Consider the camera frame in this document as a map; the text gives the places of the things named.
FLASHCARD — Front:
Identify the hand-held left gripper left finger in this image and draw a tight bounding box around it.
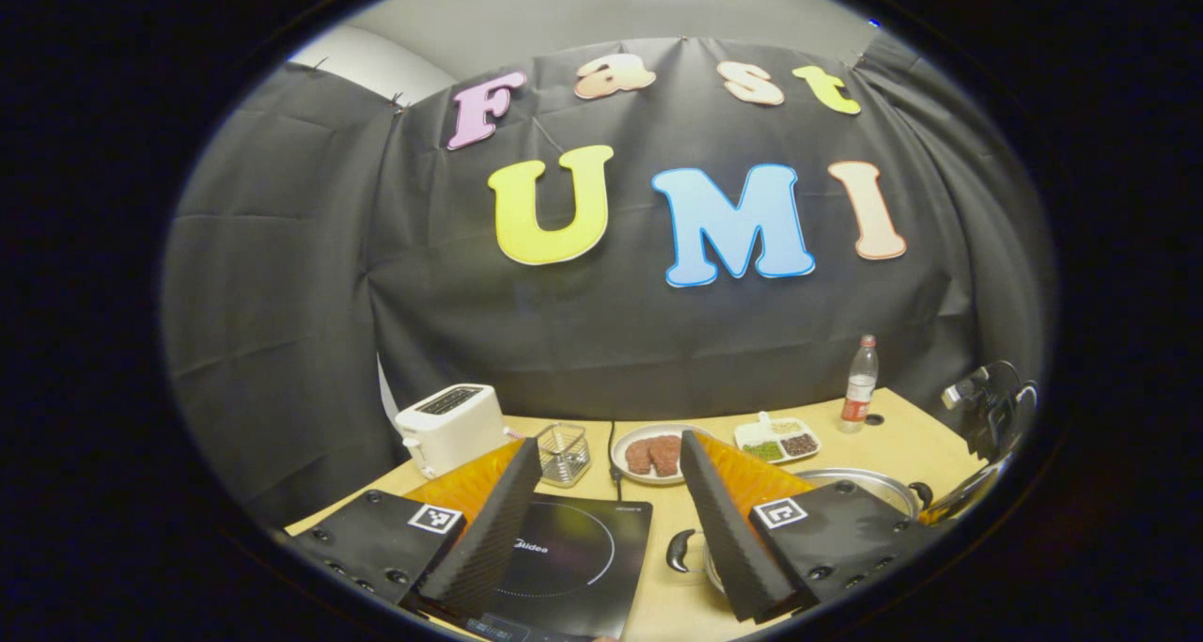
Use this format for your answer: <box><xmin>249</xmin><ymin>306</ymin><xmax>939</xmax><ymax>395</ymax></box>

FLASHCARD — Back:
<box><xmin>273</xmin><ymin>438</ymin><xmax>541</xmax><ymax>627</ymax></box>

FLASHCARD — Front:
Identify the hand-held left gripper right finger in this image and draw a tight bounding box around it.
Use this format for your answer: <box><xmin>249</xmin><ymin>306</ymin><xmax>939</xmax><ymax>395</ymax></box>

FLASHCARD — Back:
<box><xmin>680</xmin><ymin>431</ymin><xmax>941</xmax><ymax>624</ymax></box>

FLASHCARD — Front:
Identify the black induction cooktop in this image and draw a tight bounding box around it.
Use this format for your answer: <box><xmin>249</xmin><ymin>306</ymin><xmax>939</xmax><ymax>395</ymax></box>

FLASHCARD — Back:
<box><xmin>465</xmin><ymin>492</ymin><xmax>654</xmax><ymax>641</ymax></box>

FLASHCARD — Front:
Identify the steel pot with black handles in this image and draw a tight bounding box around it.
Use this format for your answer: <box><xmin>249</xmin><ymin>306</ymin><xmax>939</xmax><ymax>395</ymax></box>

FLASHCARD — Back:
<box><xmin>665</xmin><ymin>468</ymin><xmax>934</xmax><ymax>594</ymax></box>

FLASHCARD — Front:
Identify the clear square utensil holder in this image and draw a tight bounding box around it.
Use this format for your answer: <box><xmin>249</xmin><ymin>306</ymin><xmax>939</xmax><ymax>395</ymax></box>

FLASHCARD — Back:
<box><xmin>536</xmin><ymin>423</ymin><xmax>592</xmax><ymax>488</ymax></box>

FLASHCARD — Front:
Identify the white divided dish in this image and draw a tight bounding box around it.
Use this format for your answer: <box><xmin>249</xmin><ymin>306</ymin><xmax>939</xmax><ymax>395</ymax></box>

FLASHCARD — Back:
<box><xmin>733</xmin><ymin>413</ymin><xmax>821</xmax><ymax>464</ymax></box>

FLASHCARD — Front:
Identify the white toaster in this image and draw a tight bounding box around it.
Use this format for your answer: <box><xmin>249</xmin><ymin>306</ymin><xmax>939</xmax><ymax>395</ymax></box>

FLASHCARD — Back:
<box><xmin>395</xmin><ymin>384</ymin><xmax>508</xmax><ymax>479</ymax></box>

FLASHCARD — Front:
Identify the plastic bottle with red label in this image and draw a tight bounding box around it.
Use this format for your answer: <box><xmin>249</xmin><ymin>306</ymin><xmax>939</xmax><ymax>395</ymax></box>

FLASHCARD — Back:
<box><xmin>839</xmin><ymin>335</ymin><xmax>880</xmax><ymax>433</ymax></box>

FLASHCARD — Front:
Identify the white round plate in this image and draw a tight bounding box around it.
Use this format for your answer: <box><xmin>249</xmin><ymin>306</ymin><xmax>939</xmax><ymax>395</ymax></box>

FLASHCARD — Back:
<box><xmin>611</xmin><ymin>423</ymin><xmax>715</xmax><ymax>486</ymax></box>

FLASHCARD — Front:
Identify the black backdrop cloth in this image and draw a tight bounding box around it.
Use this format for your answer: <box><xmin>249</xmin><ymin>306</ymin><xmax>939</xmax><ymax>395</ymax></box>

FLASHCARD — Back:
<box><xmin>162</xmin><ymin>36</ymin><xmax>1054</xmax><ymax>530</ymax></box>

